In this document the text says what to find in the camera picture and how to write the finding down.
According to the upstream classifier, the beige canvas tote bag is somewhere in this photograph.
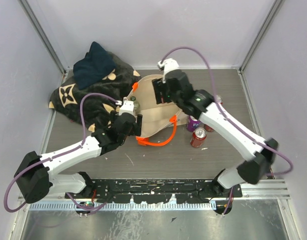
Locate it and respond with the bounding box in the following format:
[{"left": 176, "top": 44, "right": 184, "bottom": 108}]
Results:
[{"left": 123, "top": 74, "right": 188, "bottom": 147}]

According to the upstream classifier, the purple soda can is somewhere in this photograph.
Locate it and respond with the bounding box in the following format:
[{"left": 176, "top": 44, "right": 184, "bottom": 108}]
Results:
[{"left": 186, "top": 115, "right": 201, "bottom": 132}]

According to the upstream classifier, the red soda can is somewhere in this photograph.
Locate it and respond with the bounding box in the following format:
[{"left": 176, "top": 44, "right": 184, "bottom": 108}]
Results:
[
  {"left": 215, "top": 95, "right": 223, "bottom": 105},
  {"left": 204, "top": 124, "right": 215, "bottom": 132},
  {"left": 190, "top": 127, "right": 207, "bottom": 148}
]

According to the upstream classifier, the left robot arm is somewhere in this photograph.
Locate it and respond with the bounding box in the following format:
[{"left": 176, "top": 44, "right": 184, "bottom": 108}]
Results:
[{"left": 14, "top": 113, "right": 143, "bottom": 204}]

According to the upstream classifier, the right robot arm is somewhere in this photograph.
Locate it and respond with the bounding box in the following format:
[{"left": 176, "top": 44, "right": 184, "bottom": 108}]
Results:
[{"left": 152, "top": 69, "right": 278, "bottom": 197}]

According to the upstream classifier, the dark floral patterned blanket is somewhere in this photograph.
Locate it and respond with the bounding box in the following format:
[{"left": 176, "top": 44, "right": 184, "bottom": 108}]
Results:
[{"left": 48, "top": 51, "right": 141, "bottom": 132}]

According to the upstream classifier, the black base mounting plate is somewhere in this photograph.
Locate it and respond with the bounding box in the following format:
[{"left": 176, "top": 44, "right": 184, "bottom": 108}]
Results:
[{"left": 71, "top": 179, "right": 230, "bottom": 204}]

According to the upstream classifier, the navy blue cloth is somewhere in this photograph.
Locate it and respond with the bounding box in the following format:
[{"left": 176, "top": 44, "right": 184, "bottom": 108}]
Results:
[{"left": 73, "top": 41, "right": 116, "bottom": 90}]

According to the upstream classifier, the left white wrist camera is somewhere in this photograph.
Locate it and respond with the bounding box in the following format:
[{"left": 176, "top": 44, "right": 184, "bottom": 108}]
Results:
[{"left": 118, "top": 100, "right": 135, "bottom": 116}]

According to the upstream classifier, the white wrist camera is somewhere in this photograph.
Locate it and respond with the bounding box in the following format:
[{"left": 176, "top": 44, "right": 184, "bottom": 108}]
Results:
[
  {"left": 157, "top": 58, "right": 180, "bottom": 75},
  {"left": 118, "top": 100, "right": 135, "bottom": 116}
]

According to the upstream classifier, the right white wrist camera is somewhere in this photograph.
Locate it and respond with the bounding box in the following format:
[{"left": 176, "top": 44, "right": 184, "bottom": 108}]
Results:
[{"left": 157, "top": 58, "right": 180, "bottom": 75}]

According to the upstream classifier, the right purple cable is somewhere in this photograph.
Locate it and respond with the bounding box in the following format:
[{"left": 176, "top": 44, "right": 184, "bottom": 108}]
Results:
[{"left": 159, "top": 46, "right": 294, "bottom": 216}]

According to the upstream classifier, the purple cable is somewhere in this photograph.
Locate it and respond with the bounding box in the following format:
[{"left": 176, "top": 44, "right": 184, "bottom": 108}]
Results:
[
  {"left": 159, "top": 46, "right": 294, "bottom": 216},
  {"left": 3, "top": 92, "right": 123, "bottom": 217}
]

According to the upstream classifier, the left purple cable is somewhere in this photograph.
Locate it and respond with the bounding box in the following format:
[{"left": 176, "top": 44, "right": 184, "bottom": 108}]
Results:
[{"left": 3, "top": 92, "right": 123, "bottom": 217}]

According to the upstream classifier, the aluminium front rail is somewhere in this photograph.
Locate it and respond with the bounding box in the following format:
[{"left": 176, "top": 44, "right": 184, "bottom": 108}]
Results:
[{"left": 17, "top": 179, "right": 292, "bottom": 211}]

